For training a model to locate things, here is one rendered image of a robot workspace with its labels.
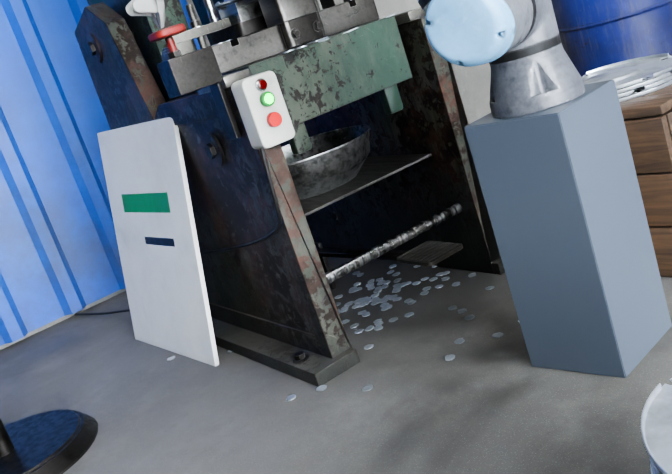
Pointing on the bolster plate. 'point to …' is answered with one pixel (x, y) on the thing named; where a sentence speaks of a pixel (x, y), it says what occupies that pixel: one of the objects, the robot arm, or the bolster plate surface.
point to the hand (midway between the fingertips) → (162, 20)
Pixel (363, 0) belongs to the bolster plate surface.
